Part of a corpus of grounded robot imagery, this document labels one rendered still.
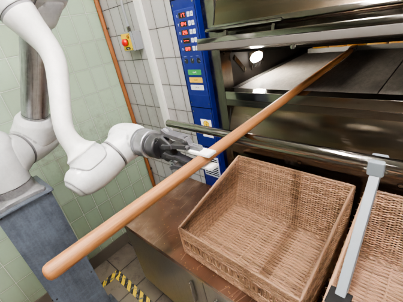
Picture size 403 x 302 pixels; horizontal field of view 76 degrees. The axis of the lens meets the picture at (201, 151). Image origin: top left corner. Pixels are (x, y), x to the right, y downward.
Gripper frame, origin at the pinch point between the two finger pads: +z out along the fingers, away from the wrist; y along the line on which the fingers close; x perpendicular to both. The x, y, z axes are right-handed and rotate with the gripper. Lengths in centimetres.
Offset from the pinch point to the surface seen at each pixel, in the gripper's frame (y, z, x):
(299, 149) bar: 3.1, 17.5, -18.1
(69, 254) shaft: -1.0, 1.1, 35.8
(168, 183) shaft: -1.0, 1.2, 13.4
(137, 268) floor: 119, -97, -7
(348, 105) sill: 4, 20, -55
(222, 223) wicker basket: 60, -27, -30
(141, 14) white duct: -39, -82, -56
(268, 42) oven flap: -20.9, -2.2, -41.2
